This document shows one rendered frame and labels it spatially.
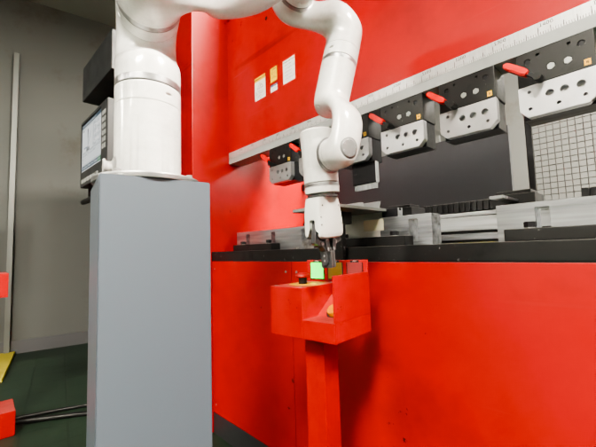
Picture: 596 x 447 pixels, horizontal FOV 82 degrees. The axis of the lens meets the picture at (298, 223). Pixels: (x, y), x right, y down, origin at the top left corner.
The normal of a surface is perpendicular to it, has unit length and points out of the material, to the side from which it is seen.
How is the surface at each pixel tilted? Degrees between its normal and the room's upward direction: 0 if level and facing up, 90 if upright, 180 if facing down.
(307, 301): 90
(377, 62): 90
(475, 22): 90
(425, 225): 90
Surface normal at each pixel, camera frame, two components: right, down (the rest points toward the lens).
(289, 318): -0.65, -0.04
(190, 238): 0.57, -0.08
